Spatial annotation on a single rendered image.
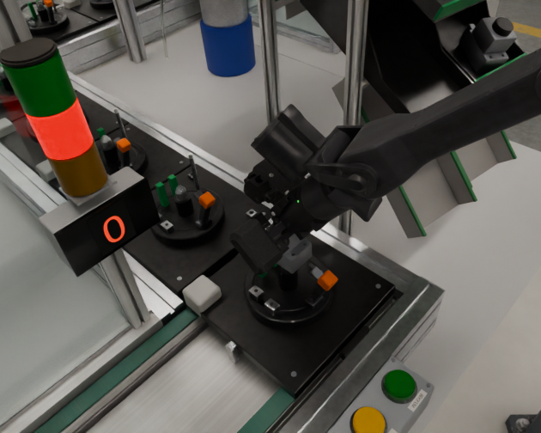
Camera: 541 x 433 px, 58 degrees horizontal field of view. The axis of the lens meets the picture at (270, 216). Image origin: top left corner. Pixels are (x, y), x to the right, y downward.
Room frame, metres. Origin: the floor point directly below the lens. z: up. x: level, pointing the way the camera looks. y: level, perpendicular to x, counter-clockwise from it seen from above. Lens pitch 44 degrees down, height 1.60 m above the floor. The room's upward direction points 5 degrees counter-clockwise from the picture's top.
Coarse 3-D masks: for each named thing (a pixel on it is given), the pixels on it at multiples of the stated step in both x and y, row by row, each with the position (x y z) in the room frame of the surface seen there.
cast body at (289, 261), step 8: (296, 240) 0.45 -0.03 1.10; (304, 240) 0.46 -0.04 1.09; (296, 248) 0.45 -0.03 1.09; (304, 248) 0.45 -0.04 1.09; (288, 256) 0.44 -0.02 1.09; (296, 256) 0.44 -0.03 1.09; (304, 256) 0.45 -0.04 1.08; (280, 264) 0.45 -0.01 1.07; (288, 264) 0.43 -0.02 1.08; (296, 264) 0.44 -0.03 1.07
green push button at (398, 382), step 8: (392, 376) 0.31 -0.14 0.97; (400, 376) 0.31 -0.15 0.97; (408, 376) 0.31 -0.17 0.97; (384, 384) 0.30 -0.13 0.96; (392, 384) 0.30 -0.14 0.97; (400, 384) 0.30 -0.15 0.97; (408, 384) 0.30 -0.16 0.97; (392, 392) 0.29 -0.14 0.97; (400, 392) 0.29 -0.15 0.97; (408, 392) 0.28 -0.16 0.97
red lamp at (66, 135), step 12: (72, 108) 0.42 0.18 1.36; (36, 120) 0.40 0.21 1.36; (48, 120) 0.40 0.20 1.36; (60, 120) 0.40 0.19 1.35; (72, 120) 0.41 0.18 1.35; (84, 120) 0.43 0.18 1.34; (36, 132) 0.41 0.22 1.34; (48, 132) 0.40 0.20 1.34; (60, 132) 0.40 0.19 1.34; (72, 132) 0.41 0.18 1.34; (84, 132) 0.42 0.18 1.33; (48, 144) 0.40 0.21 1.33; (60, 144) 0.40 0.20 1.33; (72, 144) 0.41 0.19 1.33; (84, 144) 0.41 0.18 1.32; (48, 156) 0.41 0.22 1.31; (60, 156) 0.40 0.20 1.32; (72, 156) 0.40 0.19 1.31
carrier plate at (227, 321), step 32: (320, 256) 0.53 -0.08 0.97; (224, 288) 0.49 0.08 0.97; (352, 288) 0.46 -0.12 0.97; (384, 288) 0.46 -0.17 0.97; (224, 320) 0.42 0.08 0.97; (256, 320) 0.42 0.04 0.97; (320, 320) 0.41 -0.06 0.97; (352, 320) 0.40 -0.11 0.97; (256, 352) 0.36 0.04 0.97; (288, 352) 0.36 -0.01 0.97; (320, 352) 0.36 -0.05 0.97; (288, 384) 0.31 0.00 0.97
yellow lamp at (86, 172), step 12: (84, 156) 0.41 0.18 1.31; (96, 156) 0.42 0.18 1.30; (60, 168) 0.40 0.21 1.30; (72, 168) 0.40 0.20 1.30; (84, 168) 0.41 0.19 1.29; (96, 168) 0.42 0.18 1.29; (60, 180) 0.41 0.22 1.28; (72, 180) 0.40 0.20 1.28; (84, 180) 0.40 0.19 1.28; (96, 180) 0.41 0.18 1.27; (72, 192) 0.40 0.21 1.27; (84, 192) 0.40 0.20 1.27
